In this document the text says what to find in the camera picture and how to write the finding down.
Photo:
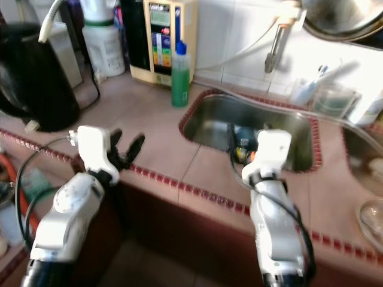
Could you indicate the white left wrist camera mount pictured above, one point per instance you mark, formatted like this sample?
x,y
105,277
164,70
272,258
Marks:
x,y
96,149

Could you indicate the grey corrugated pipe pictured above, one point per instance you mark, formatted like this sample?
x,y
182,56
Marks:
x,y
49,24

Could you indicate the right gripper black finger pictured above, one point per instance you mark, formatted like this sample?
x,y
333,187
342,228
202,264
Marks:
x,y
235,140

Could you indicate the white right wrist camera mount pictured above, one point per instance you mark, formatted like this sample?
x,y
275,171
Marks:
x,y
272,149

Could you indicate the thin white tube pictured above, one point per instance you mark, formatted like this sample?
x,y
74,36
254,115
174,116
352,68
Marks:
x,y
239,52

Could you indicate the large white plastic jug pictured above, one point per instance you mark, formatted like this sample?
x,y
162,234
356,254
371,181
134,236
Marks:
x,y
105,54

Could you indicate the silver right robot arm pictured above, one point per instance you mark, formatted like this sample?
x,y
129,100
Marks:
x,y
275,233

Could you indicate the blue toothbrush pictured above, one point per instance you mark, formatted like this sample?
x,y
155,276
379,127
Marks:
x,y
317,81

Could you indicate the beige water ionizer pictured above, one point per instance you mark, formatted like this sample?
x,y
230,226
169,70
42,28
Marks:
x,y
185,24

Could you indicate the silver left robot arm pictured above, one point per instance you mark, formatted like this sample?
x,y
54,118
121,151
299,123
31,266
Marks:
x,y
66,227

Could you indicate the stainless steel bowl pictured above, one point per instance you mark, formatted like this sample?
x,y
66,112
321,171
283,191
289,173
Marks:
x,y
372,224

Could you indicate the black electric kettle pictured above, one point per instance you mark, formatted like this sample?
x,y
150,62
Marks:
x,y
36,84

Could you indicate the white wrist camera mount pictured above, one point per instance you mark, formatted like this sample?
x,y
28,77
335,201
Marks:
x,y
96,149
272,149

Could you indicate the white bottle yellow cap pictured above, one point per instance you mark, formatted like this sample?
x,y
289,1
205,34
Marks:
x,y
372,110

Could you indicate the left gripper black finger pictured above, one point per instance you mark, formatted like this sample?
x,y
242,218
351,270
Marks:
x,y
115,137
135,151

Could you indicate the clear plastic bucket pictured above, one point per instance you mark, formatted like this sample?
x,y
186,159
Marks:
x,y
335,101

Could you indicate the dark brown counter cabinet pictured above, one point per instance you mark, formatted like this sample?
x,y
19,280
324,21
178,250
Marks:
x,y
185,245

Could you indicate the hanging steel pan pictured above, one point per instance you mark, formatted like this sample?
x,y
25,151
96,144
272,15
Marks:
x,y
347,21

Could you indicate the grey wall faucet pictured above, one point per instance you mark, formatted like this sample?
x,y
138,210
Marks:
x,y
275,51

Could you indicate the green dish soap bottle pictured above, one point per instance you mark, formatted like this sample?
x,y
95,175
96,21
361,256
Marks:
x,y
179,84

